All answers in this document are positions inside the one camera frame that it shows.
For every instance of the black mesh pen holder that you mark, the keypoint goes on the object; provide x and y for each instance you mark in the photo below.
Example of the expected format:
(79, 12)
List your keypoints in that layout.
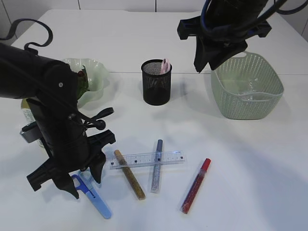
(156, 87)

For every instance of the clear plastic ruler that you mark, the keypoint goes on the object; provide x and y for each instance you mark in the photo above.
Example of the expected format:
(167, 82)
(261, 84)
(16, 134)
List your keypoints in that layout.
(147, 159)

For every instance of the red glitter pen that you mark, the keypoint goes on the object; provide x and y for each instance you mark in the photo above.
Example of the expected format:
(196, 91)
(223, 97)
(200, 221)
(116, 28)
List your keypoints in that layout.
(188, 201)

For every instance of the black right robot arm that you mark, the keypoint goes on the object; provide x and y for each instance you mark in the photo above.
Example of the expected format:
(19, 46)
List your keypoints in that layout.
(235, 3)

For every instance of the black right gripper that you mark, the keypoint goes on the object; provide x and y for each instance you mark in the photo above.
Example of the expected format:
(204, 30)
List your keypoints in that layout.
(221, 32)

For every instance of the silver glitter pen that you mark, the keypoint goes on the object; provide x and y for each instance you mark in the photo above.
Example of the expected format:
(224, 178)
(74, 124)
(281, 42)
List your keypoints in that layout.
(157, 168)

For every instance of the purple grapes with leaf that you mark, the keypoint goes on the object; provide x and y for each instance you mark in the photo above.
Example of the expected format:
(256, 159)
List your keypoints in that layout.
(82, 84)

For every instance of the pink scissors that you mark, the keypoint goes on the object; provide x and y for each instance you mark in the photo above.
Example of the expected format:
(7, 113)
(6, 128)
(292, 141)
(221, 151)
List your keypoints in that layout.
(165, 66)

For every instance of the yellow drink bottle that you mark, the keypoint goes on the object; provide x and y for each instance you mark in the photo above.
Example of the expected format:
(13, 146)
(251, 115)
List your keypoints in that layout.
(26, 113)

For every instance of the clear plastic sheet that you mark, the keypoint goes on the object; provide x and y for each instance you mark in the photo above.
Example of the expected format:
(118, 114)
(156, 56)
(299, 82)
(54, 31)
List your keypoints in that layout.
(247, 87)

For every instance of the pale green wavy plate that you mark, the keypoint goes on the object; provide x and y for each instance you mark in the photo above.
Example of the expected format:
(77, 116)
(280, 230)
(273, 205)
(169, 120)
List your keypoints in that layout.
(96, 73)

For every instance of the gold glitter pen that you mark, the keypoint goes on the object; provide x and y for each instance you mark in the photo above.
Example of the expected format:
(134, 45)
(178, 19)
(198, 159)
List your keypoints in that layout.
(130, 176)

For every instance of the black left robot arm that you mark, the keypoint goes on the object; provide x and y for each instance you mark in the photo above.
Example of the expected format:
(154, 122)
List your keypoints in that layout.
(49, 87)

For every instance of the green woven plastic basket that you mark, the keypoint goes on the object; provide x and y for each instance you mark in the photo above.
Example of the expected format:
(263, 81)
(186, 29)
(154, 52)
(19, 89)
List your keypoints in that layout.
(224, 84)

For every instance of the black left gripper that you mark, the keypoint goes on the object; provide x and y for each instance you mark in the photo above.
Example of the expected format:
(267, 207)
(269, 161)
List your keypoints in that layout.
(69, 149)

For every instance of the blue scissors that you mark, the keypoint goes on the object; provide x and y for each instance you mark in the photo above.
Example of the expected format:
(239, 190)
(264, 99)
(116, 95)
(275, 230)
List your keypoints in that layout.
(83, 181)

